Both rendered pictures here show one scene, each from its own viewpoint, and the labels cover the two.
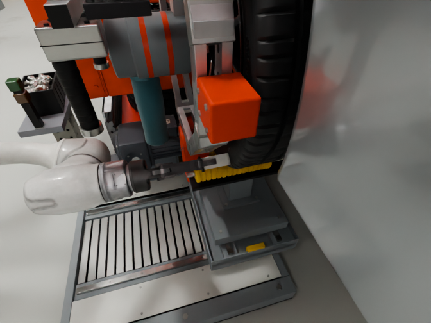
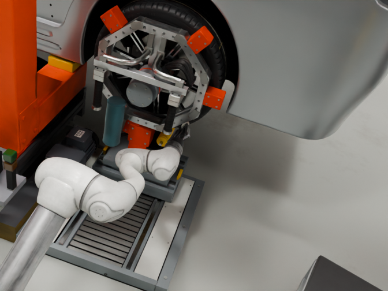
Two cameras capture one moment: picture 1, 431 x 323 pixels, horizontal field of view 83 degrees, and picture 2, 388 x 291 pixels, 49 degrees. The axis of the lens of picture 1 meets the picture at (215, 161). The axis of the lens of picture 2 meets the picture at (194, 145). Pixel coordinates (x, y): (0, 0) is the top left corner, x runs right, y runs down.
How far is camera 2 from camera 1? 1.87 m
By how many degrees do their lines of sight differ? 52
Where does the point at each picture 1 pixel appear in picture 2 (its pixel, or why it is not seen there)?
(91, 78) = (33, 125)
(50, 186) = (172, 161)
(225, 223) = not seen: hidden behind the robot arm
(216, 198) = not seen: hidden behind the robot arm
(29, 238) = not seen: outside the picture
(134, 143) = (82, 157)
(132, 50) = (157, 91)
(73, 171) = (170, 152)
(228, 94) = (220, 93)
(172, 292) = (167, 225)
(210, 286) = (176, 209)
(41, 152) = (133, 162)
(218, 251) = (167, 189)
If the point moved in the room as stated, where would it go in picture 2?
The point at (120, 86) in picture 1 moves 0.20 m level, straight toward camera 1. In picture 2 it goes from (44, 122) to (84, 132)
